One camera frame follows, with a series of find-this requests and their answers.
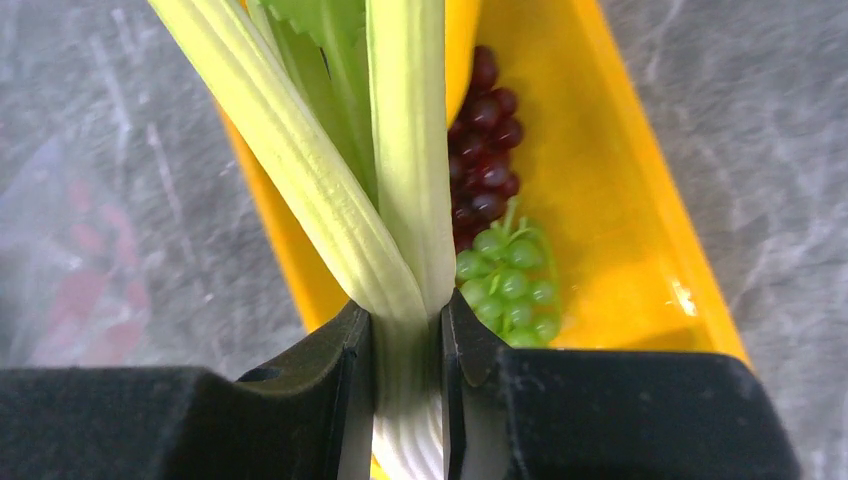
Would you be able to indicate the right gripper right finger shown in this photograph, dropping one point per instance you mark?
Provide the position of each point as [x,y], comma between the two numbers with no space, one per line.
[595,414]

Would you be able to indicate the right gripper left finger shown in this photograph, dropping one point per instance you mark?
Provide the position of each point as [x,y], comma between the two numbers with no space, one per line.
[305,414]

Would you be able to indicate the celery stalk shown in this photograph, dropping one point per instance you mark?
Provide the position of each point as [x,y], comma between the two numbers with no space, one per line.
[343,105]

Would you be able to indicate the clear zip top bag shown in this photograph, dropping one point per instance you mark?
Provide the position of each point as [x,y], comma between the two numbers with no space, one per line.
[73,291]

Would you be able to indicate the green grape bunch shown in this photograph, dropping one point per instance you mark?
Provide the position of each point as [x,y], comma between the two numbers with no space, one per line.
[506,274]

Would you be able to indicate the yellow plastic tray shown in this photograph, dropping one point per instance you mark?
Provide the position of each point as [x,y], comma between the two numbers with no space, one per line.
[633,276]

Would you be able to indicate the purple grape bunch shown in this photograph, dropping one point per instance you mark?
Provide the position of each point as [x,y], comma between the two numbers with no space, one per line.
[481,140]

